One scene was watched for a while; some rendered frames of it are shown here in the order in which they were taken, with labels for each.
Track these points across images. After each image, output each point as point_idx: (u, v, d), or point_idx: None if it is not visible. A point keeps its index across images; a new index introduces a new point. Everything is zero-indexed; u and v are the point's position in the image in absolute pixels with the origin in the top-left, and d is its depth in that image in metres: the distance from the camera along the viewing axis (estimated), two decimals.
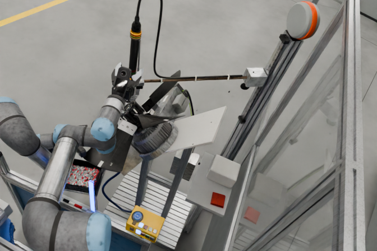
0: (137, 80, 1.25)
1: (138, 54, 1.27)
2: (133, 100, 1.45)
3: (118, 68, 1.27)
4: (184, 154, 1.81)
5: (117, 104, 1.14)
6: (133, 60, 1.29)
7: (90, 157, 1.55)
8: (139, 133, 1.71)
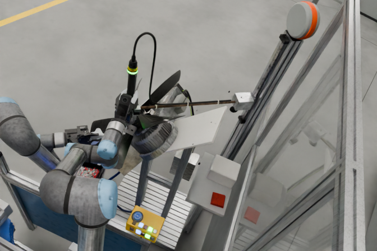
0: (136, 102, 1.42)
1: (134, 86, 1.41)
2: (130, 124, 1.59)
3: (124, 93, 1.44)
4: (184, 154, 1.81)
5: (119, 127, 1.31)
6: (130, 92, 1.43)
7: None
8: (139, 133, 1.71)
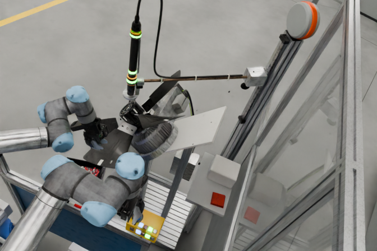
0: (142, 204, 1.04)
1: (138, 53, 1.27)
2: (133, 99, 1.45)
3: None
4: (184, 154, 1.81)
5: None
6: (133, 60, 1.29)
7: (90, 157, 1.54)
8: (139, 133, 1.71)
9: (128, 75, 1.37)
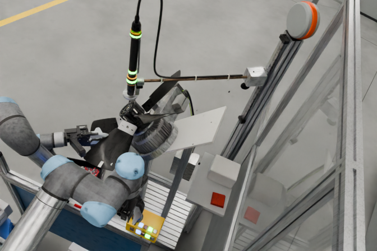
0: (142, 204, 1.04)
1: (138, 53, 1.27)
2: (133, 99, 1.45)
3: None
4: (184, 154, 1.81)
5: None
6: (133, 60, 1.29)
7: (92, 127, 1.90)
8: None
9: (128, 75, 1.37)
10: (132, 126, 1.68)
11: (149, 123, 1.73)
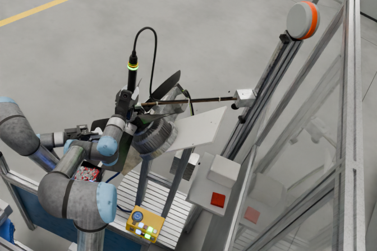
0: (136, 98, 1.40)
1: (135, 82, 1.39)
2: (130, 121, 1.58)
3: (124, 89, 1.43)
4: (184, 154, 1.81)
5: (120, 123, 1.30)
6: (130, 88, 1.42)
7: (92, 127, 1.90)
8: None
9: None
10: (132, 126, 1.68)
11: (149, 123, 1.73)
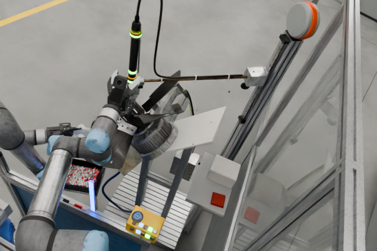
0: (134, 88, 1.21)
1: (138, 53, 1.27)
2: (133, 99, 1.45)
3: (114, 75, 1.23)
4: (184, 154, 1.81)
5: (113, 114, 1.10)
6: (133, 60, 1.29)
7: (92, 127, 1.90)
8: None
9: (128, 75, 1.37)
10: (132, 126, 1.69)
11: (149, 123, 1.73)
